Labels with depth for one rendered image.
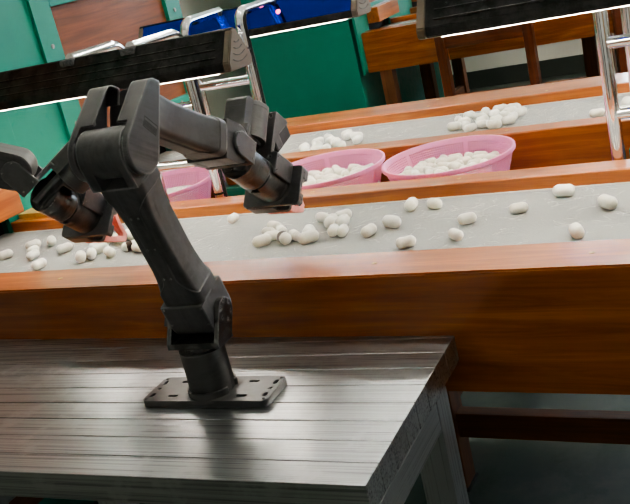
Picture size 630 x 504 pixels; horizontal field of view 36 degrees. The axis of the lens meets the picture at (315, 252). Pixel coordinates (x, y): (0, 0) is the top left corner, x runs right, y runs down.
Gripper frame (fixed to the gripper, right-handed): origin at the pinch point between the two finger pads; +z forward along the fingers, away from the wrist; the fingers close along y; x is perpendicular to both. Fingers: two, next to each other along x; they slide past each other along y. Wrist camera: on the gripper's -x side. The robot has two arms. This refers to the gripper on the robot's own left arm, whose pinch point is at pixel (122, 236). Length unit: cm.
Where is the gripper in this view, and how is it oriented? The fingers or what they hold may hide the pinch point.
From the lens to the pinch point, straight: 171.3
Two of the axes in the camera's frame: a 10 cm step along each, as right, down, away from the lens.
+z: 4.7, 3.3, 8.2
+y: -8.7, 0.4, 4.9
